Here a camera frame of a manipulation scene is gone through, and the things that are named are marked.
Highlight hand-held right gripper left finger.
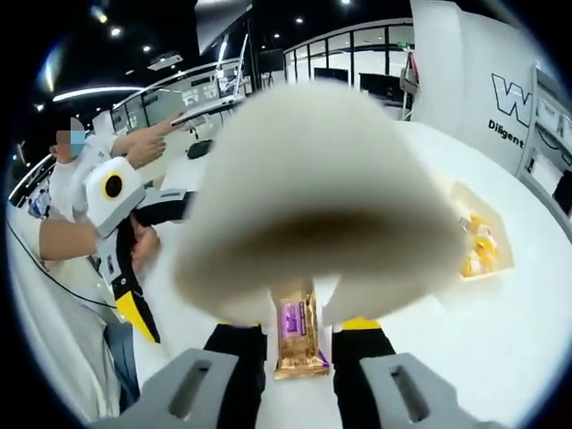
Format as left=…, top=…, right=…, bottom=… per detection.
left=88, top=320, right=269, bottom=429

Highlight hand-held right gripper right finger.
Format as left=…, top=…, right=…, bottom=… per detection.
left=330, top=315, right=489, bottom=429

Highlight gold purple-label food packet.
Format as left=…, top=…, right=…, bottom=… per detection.
left=273, top=285, right=332, bottom=381

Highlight beige food container tray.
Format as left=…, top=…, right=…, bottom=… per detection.
left=446, top=181, right=516, bottom=281

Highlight person's left hand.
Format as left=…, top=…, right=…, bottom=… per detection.
left=130, top=224, right=162, bottom=270

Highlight person's blue-grey trousers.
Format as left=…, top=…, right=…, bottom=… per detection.
left=105, top=321, right=142, bottom=403

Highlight black office chair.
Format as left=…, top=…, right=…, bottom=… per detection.
left=186, top=139, right=215, bottom=160

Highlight ceiling air conditioner vent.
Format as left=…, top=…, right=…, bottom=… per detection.
left=147, top=51, right=184, bottom=72

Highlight tilted display panel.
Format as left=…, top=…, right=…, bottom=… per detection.
left=214, top=33, right=251, bottom=102

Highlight group of round ceiling spotlights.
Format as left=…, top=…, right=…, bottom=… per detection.
left=30, top=0, right=354, bottom=113

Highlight black desktop monitor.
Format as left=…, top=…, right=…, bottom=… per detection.
left=359, top=73, right=403, bottom=97
left=314, top=67, right=349, bottom=86

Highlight black bag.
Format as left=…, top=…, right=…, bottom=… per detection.
left=551, top=173, right=572, bottom=211

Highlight grey metal storage shelf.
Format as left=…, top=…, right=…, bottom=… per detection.
left=516, top=62, right=572, bottom=211

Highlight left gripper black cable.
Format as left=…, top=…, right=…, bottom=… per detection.
left=4, top=217, right=117, bottom=309

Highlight hanging pink strap bag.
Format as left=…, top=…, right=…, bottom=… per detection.
left=399, top=53, right=424, bottom=97

